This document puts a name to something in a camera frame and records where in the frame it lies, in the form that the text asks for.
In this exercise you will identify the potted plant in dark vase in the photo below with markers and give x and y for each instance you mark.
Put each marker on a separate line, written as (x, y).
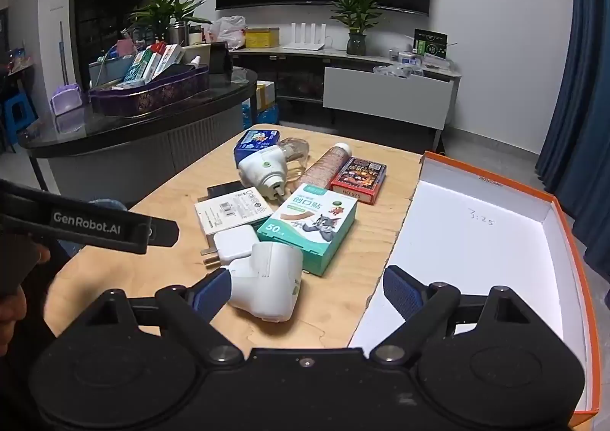
(356, 42)

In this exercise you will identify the small white bottle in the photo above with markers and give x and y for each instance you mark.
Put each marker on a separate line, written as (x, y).
(196, 61)

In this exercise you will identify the person's left hand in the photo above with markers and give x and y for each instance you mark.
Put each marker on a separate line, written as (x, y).
(10, 316)

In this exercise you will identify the metal thermos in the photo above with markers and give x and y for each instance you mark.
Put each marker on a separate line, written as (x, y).
(177, 33)

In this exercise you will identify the white USB charger plug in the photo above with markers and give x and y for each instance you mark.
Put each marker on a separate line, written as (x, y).
(236, 242)

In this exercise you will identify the green and white carton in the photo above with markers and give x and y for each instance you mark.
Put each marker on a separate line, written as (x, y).
(142, 66)

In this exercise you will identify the red playing card box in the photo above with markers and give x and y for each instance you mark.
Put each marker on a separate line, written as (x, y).
(360, 178)

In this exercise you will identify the white router with antennas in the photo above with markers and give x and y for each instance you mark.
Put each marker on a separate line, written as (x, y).
(305, 36)

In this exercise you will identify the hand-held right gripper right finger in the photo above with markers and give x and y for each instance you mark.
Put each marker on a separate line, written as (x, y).
(402, 292)

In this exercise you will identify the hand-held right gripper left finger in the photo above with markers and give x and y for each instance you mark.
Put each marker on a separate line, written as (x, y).
(214, 292)

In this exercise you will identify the white and red plastic bag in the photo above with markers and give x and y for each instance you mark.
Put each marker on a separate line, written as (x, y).
(228, 30)

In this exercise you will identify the white cabinet drawer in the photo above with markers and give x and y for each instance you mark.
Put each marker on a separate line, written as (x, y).
(386, 97)

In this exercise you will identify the black and green box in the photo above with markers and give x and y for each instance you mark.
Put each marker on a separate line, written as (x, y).
(429, 42)

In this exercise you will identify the orange and white cardboard box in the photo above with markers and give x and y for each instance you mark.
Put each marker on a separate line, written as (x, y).
(476, 245)

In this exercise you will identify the white labelled charger box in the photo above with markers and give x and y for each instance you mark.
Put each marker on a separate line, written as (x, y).
(228, 214)

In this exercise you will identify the teal white bandage box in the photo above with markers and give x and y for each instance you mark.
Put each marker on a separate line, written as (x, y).
(309, 226)

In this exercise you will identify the copper tube with white cap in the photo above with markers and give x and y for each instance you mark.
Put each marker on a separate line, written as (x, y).
(329, 164)

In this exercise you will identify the leafy green plant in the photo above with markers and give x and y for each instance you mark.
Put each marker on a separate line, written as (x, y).
(162, 11)

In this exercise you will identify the large white plug-in heater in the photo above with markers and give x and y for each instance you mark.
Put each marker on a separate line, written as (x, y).
(269, 283)

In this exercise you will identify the red and white carton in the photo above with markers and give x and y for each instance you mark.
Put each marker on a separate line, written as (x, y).
(167, 58)

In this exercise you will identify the clear plastic bag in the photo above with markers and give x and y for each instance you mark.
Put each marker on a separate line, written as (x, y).
(391, 71)

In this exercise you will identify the beige box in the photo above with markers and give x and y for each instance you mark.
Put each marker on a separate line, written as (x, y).
(196, 52)

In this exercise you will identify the white plug-in heater green dot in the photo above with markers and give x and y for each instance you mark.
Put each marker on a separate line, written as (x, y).
(259, 171)

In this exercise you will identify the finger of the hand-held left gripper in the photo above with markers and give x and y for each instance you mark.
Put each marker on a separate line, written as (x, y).
(164, 231)

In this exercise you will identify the purple patterned tray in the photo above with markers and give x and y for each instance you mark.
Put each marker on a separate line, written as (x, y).
(157, 92)

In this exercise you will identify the dark round counter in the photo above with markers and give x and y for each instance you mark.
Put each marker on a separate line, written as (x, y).
(119, 135)

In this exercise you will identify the long TV cabinet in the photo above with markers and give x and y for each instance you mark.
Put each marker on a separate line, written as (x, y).
(352, 58)

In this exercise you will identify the blue plastic stool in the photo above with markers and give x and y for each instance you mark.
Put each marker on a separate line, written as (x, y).
(16, 111)

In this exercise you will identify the small blue printed box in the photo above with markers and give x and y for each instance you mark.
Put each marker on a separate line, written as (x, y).
(255, 141)

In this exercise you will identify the person's jeans leg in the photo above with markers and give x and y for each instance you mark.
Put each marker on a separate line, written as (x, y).
(102, 204)

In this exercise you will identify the dark blue curtain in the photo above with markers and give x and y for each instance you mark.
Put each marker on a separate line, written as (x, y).
(581, 78)

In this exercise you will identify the clear plastic containers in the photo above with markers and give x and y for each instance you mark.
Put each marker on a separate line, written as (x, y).
(410, 59)

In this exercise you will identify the blue wrapped bottle pack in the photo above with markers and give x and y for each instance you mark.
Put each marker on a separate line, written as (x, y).
(259, 115)

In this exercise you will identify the white and yellow cardboard box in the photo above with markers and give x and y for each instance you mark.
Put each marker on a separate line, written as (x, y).
(266, 92)

